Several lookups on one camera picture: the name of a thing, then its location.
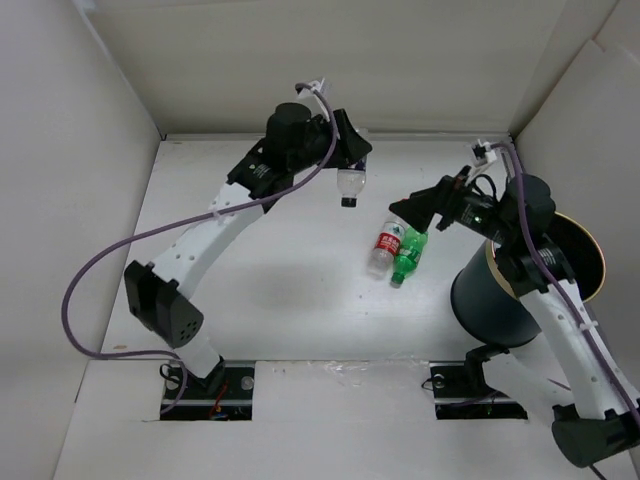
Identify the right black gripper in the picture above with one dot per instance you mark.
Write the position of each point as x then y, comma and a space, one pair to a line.
419, 208

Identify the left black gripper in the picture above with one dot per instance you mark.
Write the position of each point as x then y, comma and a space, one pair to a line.
349, 146

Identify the clear bottle black label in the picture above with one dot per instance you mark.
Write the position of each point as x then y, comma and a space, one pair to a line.
351, 181

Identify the clear bottle red label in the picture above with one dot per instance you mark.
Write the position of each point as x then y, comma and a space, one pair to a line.
386, 246

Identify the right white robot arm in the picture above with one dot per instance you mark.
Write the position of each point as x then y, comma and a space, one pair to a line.
555, 364

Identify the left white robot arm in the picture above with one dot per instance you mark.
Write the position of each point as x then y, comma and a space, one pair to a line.
159, 292

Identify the dark bin with gold rim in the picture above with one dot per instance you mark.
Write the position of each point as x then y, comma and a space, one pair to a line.
484, 304

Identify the green plastic bottle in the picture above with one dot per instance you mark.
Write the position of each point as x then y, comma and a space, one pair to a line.
408, 257

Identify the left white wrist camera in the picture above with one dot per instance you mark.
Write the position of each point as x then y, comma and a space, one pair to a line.
306, 92

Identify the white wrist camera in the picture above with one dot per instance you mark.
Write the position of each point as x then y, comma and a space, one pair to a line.
484, 157
306, 92

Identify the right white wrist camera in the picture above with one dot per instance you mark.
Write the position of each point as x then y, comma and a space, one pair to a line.
484, 157

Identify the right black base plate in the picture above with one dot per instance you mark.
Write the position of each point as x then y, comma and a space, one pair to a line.
456, 397

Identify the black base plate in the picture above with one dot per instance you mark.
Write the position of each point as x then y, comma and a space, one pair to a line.
232, 401
456, 397

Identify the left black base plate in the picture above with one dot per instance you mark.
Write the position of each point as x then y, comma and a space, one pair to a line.
232, 401

